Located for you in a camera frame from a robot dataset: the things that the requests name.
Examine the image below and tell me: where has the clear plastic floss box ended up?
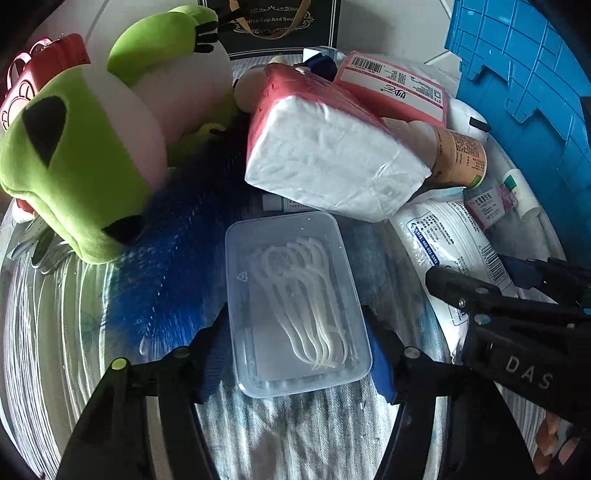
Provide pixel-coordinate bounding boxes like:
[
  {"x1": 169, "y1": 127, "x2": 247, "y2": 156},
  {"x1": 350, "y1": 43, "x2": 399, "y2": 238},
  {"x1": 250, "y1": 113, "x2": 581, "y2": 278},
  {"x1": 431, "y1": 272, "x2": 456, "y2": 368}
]
[{"x1": 225, "y1": 212, "x2": 374, "y2": 398}]

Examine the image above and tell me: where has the person's right hand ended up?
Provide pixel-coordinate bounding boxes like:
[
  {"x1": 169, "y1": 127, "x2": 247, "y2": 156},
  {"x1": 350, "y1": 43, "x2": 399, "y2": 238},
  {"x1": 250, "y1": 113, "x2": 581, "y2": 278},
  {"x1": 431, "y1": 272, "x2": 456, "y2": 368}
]
[{"x1": 538, "y1": 408, "x2": 591, "y2": 467}]

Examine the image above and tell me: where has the small white bottle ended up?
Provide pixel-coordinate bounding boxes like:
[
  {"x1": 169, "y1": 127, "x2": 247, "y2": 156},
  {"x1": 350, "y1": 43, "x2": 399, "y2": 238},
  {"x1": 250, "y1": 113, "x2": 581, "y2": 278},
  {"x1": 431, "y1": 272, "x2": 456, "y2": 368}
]
[{"x1": 501, "y1": 168, "x2": 541, "y2": 219}]

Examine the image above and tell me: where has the pink box white label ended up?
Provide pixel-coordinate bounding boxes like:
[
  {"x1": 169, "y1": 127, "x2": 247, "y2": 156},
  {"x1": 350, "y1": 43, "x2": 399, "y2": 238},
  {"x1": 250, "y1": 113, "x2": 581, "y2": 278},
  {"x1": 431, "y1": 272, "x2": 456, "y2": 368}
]
[{"x1": 333, "y1": 50, "x2": 450, "y2": 127}]

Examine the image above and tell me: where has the small dark blue item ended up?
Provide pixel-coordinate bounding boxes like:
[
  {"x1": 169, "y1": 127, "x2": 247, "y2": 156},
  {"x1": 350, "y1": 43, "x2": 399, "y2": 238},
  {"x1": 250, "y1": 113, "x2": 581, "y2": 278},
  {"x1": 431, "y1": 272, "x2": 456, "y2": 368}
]
[{"x1": 302, "y1": 48, "x2": 338, "y2": 79}]

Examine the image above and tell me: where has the clear plastic packet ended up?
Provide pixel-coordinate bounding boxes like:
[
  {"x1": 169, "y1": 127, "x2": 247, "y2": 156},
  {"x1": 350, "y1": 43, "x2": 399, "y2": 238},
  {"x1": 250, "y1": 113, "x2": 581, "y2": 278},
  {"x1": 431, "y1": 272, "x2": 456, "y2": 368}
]
[{"x1": 9, "y1": 217, "x2": 79, "y2": 275}]

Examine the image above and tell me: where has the small grey printed box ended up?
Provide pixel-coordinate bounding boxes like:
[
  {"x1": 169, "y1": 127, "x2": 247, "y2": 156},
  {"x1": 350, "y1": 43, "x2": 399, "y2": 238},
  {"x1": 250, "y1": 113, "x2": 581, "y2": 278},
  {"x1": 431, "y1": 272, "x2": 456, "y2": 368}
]
[{"x1": 263, "y1": 194, "x2": 324, "y2": 214}]

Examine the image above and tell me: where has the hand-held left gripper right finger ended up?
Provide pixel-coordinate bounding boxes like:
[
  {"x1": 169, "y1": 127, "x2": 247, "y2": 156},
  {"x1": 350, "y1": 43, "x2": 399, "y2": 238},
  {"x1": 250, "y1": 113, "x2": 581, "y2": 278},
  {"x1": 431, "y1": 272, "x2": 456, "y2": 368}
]
[{"x1": 362, "y1": 305, "x2": 532, "y2": 480}]

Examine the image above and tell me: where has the large pink tissue pack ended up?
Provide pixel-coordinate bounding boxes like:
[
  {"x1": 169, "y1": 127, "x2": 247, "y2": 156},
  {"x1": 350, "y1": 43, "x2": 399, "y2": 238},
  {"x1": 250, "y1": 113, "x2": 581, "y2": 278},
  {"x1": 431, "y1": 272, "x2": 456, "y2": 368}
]
[{"x1": 244, "y1": 62, "x2": 432, "y2": 223}]

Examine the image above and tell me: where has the white face mask pack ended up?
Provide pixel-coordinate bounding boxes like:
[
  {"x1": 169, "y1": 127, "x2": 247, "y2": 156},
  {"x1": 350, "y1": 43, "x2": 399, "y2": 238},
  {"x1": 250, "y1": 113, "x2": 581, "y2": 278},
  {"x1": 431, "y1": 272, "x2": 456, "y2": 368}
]
[{"x1": 388, "y1": 187, "x2": 520, "y2": 365}]

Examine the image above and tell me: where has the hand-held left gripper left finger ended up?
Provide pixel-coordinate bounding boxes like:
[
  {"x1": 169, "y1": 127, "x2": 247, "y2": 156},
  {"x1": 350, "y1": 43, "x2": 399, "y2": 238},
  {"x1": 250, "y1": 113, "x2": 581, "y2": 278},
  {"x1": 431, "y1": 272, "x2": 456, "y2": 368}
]
[{"x1": 55, "y1": 302, "x2": 232, "y2": 480}]

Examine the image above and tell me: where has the pink white ointment box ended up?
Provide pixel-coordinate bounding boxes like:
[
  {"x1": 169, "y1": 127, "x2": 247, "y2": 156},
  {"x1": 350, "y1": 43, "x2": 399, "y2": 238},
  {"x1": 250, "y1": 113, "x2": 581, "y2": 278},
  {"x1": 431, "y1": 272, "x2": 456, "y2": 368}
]
[{"x1": 464, "y1": 182, "x2": 518, "y2": 230}]

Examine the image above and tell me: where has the red bear-face bag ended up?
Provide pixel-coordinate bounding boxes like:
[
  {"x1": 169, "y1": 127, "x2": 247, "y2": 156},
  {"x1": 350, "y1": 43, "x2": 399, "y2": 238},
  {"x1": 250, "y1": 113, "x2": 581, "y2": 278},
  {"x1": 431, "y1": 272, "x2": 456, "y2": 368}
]
[{"x1": 0, "y1": 33, "x2": 90, "y2": 134}]

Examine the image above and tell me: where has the white bottle beige label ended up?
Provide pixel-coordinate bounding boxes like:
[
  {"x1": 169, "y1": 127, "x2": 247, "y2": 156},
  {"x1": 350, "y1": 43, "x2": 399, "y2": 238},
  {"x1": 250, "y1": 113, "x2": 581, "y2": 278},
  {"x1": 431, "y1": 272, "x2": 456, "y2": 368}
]
[{"x1": 383, "y1": 117, "x2": 489, "y2": 191}]

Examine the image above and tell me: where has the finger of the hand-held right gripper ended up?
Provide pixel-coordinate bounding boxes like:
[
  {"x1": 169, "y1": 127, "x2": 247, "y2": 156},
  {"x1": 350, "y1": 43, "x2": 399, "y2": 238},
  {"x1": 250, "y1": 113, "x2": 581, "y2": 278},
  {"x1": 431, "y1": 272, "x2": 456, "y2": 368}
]
[
  {"x1": 425, "y1": 267, "x2": 591, "y2": 333},
  {"x1": 501, "y1": 256, "x2": 591, "y2": 305}
]

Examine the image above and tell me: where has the bundle of white floss picks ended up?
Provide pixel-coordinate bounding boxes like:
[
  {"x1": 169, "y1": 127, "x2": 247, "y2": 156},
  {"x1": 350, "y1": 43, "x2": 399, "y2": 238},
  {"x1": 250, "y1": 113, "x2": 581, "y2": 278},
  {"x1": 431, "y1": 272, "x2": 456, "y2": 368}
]
[{"x1": 252, "y1": 235, "x2": 356, "y2": 372}]

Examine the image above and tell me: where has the striped light blue bed sheet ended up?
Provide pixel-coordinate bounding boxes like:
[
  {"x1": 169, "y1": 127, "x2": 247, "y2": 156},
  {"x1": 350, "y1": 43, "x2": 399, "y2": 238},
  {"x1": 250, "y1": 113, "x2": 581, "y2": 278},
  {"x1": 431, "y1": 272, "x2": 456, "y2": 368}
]
[{"x1": 0, "y1": 55, "x2": 568, "y2": 480}]

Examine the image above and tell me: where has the black gift box gold handle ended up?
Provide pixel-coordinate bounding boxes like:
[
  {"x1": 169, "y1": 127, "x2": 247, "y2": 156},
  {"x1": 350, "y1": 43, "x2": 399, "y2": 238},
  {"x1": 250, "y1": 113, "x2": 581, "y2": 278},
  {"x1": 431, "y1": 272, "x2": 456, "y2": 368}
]
[{"x1": 198, "y1": 0, "x2": 341, "y2": 58}]

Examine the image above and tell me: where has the blue plastic crate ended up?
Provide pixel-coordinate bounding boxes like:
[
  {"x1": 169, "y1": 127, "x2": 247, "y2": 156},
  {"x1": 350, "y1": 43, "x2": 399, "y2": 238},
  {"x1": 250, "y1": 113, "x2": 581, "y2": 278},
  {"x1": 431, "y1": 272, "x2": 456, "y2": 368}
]
[{"x1": 443, "y1": 0, "x2": 591, "y2": 185}]

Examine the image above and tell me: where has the small cream bear plush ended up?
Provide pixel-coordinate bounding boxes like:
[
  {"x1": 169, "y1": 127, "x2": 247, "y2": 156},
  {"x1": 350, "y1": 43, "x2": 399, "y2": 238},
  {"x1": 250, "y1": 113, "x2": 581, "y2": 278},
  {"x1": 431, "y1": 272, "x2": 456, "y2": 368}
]
[{"x1": 233, "y1": 54, "x2": 287, "y2": 114}]

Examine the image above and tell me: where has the pink pig plush red dress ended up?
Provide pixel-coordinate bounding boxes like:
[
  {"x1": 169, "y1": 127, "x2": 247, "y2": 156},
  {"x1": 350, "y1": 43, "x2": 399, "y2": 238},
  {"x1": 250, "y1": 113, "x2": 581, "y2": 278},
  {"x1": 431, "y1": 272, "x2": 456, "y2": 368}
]
[{"x1": 11, "y1": 194, "x2": 38, "y2": 222}]

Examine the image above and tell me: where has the green frog plush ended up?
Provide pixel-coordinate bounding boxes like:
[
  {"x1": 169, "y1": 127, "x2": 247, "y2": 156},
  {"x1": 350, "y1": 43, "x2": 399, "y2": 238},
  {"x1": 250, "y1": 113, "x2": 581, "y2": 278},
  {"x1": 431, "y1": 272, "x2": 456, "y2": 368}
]
[{"x1": 0, "y1": 4, "x2": 241, "y2": 265}]

